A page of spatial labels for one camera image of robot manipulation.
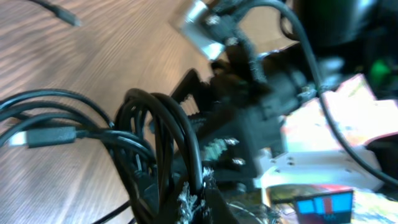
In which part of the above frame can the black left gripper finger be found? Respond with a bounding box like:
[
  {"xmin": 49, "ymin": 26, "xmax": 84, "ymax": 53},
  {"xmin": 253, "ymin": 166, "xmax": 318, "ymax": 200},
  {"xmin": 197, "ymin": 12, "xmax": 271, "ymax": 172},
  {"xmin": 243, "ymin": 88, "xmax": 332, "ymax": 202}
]
[{"xmin": 161, "ymin": 167, "xmax": 240, "ymax": 224}]

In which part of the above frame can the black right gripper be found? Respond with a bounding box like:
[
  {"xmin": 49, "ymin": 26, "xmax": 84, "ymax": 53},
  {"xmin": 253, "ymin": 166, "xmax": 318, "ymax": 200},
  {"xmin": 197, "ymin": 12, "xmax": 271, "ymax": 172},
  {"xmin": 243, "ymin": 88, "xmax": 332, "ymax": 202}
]
[{"xmin": 171, "ymin": 46, "xmax": 309, "ymax": 185}]

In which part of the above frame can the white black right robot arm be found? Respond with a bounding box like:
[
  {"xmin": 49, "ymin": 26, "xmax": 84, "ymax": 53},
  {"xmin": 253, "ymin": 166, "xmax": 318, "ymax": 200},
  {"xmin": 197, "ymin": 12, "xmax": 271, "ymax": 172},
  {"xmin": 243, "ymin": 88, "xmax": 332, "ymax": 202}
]
[{"xmin": 170, "ymin": 1, "xmax": 397, "ymax": 190}]

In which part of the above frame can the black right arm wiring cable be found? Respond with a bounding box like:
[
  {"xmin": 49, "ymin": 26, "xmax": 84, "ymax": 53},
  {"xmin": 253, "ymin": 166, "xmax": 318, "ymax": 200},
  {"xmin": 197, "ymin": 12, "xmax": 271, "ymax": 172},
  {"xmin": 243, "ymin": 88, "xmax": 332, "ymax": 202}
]
[{"xmin": 229, "ymin": 0, "xmax": 398, "ymax": 187}]

